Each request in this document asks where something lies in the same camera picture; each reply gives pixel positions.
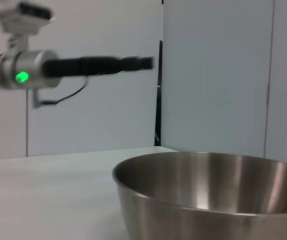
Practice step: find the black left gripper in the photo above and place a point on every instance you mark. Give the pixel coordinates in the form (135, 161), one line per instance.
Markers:
(83, 66)

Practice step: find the stainless steel mixing bowl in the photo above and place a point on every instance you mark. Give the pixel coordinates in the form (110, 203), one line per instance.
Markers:
(208, 200)

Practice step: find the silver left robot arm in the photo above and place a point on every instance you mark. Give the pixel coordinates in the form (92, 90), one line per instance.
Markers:
(8, 67)

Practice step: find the black vertical wall strip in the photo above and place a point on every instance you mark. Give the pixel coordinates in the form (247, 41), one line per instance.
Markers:
(160, 100)

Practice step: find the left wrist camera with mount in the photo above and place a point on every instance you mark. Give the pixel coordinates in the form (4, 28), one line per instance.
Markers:
(21, 17)

